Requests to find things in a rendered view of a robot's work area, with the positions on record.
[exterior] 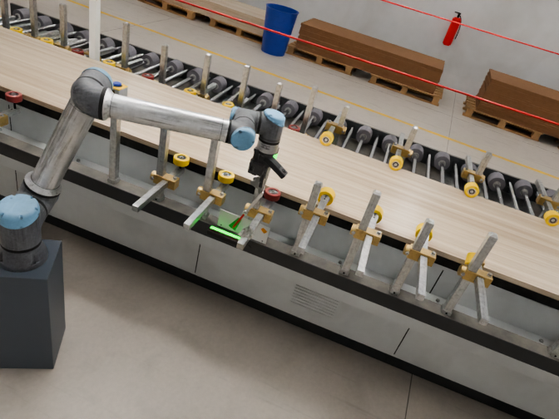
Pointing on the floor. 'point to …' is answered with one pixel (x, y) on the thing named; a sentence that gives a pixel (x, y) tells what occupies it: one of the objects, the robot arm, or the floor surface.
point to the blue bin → (273, 46)
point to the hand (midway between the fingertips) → (261, 191)
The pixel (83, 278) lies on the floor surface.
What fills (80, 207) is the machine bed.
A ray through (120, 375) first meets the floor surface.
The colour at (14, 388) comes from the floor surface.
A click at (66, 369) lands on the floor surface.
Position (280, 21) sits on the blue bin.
